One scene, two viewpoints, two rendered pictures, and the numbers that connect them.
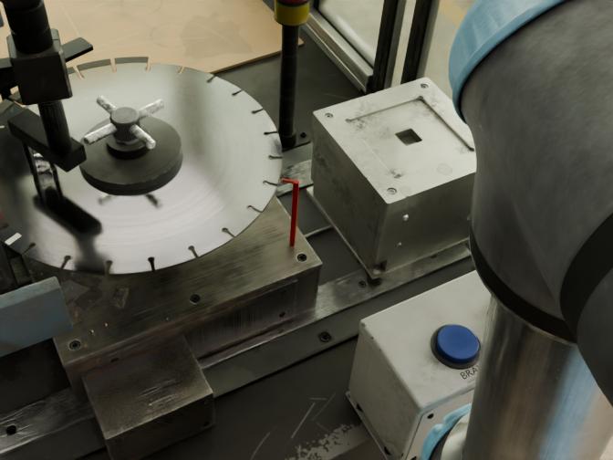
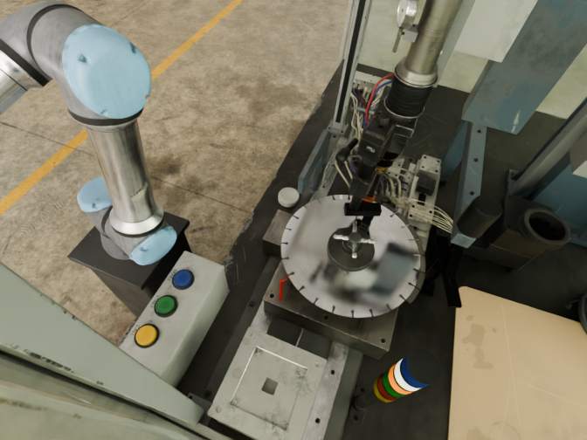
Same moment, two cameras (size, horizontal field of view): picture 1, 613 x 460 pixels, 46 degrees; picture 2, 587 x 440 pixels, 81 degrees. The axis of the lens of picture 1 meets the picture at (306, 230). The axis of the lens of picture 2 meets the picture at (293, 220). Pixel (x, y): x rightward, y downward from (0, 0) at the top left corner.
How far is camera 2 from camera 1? 83 cm
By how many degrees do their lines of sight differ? 71
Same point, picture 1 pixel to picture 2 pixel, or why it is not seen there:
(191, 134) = (342, 274)
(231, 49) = not seen: outside the picture
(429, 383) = (186, 259)
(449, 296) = (196, 299)
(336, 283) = (265, 329)
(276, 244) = (286, 294)
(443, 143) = (249, 397)
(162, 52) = (487, 417)
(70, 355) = not seen: hidden behind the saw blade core
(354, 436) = not seen: hidden behind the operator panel
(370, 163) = (272, 346)
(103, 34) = (528, 401)
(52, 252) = (326, 201)
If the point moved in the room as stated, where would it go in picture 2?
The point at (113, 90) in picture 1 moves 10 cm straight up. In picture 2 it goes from (395, 272) to (410, 250)
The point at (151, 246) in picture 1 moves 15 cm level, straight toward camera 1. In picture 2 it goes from (301, 222) to (254, 192)
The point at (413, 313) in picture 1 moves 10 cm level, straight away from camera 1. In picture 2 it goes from (206, 282) to (217, 321)
